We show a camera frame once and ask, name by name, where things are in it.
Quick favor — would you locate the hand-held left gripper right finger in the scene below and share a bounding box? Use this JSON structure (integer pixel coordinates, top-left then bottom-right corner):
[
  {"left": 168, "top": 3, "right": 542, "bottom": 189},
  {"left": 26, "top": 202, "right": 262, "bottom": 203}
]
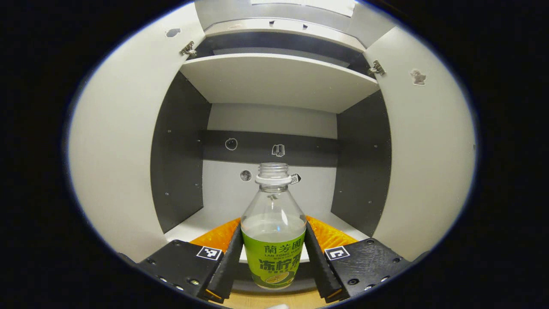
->
[{"left": 304, "top": 215, "right": 416, "bottom": 303}]

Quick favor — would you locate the grey cabinet door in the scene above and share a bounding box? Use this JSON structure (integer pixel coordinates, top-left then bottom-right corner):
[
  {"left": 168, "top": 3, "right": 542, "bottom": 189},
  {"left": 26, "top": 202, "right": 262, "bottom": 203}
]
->
[
  {"left": 68, "top": 3, "right": 207, "bottom": 263},
  {"left": 364, "top": 25, "right": 477, "bottom": 262}
]

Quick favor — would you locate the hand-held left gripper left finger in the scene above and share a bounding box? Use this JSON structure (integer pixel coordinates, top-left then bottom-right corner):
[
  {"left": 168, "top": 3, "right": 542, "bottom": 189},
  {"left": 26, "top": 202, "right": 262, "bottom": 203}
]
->
[{"left": 136, "top": 218, "right": 244, "bottom": 303}]

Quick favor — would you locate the green label bottle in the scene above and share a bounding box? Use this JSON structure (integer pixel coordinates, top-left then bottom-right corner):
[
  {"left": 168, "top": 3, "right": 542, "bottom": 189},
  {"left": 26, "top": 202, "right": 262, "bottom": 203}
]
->
[{"left": 240, "top": 162, "right": 308, "bottom": 291}]

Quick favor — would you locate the grey cabinet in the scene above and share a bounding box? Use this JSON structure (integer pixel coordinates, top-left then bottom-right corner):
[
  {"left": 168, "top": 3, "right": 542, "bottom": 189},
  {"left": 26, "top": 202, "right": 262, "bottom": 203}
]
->
[{"left": 68, "top": 0, "right": 477, "bottom": 297}]

